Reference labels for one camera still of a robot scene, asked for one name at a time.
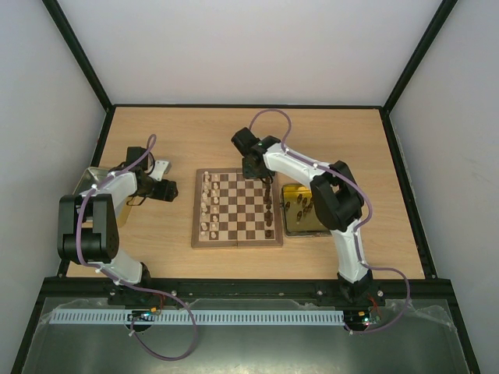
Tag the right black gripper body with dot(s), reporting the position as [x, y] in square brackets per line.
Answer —
[254, 170]

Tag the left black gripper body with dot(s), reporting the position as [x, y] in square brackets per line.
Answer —
[164, 193]

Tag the wooden chess board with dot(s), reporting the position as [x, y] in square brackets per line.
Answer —
[231, 211]

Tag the gold tin with pieces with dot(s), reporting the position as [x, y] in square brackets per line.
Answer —
[299, 216]

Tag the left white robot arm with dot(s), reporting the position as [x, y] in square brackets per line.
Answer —
[88, 230]

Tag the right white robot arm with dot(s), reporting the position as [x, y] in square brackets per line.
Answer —
[336, 200]

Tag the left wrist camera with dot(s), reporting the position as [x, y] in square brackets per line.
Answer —
[160, 168]

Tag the white slotted cable duct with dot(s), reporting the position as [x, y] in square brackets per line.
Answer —
[200, 317]

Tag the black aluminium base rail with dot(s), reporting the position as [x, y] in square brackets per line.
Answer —
[317, 292]

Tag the black frame post left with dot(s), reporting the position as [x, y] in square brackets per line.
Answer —
[64, 27]

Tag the black frame post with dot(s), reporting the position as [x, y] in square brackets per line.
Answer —
[64, 27]
[430, 34]

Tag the black frame post right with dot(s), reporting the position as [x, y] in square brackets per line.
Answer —
[430, 34]

